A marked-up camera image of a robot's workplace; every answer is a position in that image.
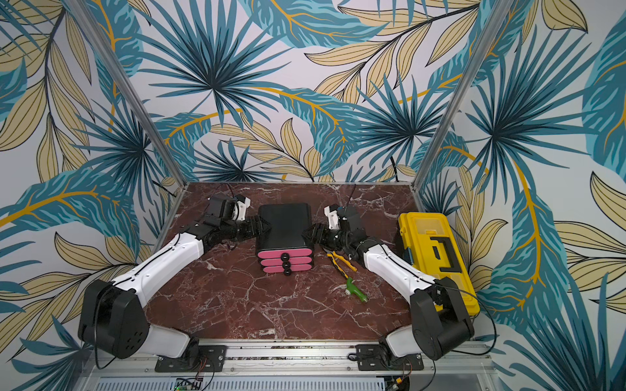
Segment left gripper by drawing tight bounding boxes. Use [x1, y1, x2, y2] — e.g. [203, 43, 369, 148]
[222, 213, 273, 243]

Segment black drawer cabinet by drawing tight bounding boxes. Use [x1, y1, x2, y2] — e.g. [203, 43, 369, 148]
[256, 203, 313, 259]

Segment pink drawer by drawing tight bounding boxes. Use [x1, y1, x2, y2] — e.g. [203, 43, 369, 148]
[260, 257, 312, 268]
[262, 264, 313, 276]
[257, 248, 313, 259]

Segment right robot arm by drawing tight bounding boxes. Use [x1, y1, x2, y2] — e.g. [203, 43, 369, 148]
[303, 205, 474, 361]

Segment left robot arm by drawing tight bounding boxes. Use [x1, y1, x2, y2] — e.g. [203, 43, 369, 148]
[78, 195, 271, 368]

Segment yellow black pliers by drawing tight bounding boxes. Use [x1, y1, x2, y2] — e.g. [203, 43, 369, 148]
[326, 252, 357, 280]

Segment green plastic toy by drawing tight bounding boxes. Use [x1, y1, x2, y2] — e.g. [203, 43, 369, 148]
[346, 278, 368, 303]

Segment yellow toolbox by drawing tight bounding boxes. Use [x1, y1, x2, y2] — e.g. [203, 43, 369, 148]
[398, 212, 480, 317]

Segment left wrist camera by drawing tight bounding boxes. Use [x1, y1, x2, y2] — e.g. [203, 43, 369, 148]
[232, 195, 251, 222]

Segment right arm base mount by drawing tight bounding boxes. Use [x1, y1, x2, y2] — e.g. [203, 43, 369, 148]
[348, 344, 424, 372]

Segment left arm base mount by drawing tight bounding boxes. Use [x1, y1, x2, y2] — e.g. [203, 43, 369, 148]
[155, 345, 228, 373]

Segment aluminium rail frame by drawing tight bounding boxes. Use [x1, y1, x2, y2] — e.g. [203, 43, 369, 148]
[74, 339, 504, 390]

